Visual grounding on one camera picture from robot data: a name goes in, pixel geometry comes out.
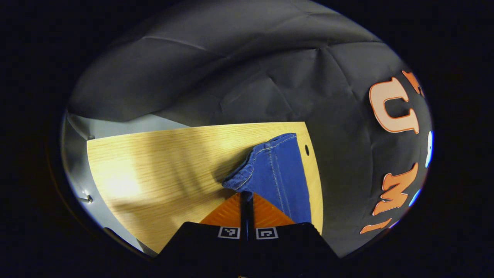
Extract black backdrop cloth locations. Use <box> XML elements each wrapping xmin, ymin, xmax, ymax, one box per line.
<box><xmin>66</xmin><ymin>0</ymin><xmax>433</xmax><ymax>258</ymax></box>

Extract blue denim jeans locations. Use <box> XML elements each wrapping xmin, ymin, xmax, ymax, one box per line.
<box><xmin>222</xmin><ymin>133</ymin><xmax>313</xmax><ymax>225</ymax></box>

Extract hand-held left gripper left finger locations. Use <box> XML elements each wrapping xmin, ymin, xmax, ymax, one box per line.
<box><xmin>154</xmin><ymin>192</ymin><xmax>247</xmax><ymax>273</ymax></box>

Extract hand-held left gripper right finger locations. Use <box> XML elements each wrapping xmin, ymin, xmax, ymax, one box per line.
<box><xmin>247</xmin><ymin>192</ymin><xmax>341</xmax><ymax>273</ymax></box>

